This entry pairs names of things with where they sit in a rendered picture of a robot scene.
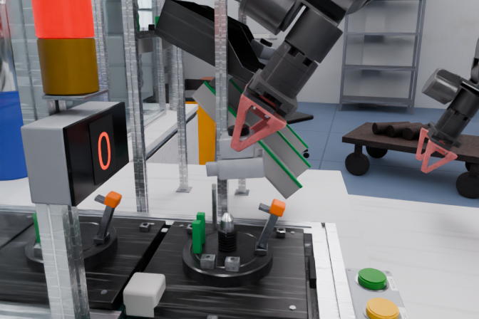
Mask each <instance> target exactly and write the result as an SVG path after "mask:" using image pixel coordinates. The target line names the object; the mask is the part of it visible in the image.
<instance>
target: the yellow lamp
mask: <svg viewBox="0 0 479 319"><path fill-rule="evenodd" d="M36 42H37V47H38V58H39V64H40V69H41V80H42V86H43V92H44V93H45V94H48V95H80V94H86V93H94V92H96V91H98V90H99V89H100V87H99V79H98V64H97V55H96V40H95V39H94V38H38V40H36Z"/></svg>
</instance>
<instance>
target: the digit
mask: <svg viewBox="0 0 479 319"><path fill-rule="evenodd" d="M89 127H90V134H91V148H92V155H93V169H94V177H95V184H96V185H97V184H98V183H99V182H101V181H102V180H103V179H105V178H106V177H107V176H108V175H109V174H110V173H112V172H113V171H114V170H115V169H116V161H115V145H114V136H113V121H112V113H111V114H109V115H106V116H105V117H102V118H100V119H98V120H96V121H94V122H92V123H90V124H89Z"/></svg>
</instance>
